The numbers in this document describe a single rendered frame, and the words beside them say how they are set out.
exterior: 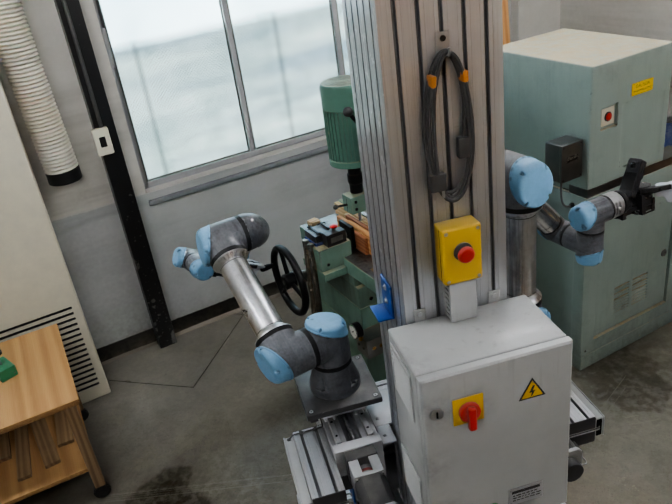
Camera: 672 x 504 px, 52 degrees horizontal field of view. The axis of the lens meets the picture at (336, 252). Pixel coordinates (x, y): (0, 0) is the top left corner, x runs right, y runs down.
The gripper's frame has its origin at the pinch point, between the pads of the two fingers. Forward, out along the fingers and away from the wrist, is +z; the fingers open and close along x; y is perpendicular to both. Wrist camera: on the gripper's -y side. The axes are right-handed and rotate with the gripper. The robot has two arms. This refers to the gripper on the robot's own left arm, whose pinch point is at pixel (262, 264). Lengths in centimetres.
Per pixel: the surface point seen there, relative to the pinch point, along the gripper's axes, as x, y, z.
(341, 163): 15, -48, 10
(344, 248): 24.0, -18.6, 17.6
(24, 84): -95, -33, -82
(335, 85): 14, -73, -1
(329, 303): 5.0, 10.5, 33.0
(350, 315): 23.0, 7.8, 31.4
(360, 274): 35.9, -13.2, 19.5
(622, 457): 93, 27, 128
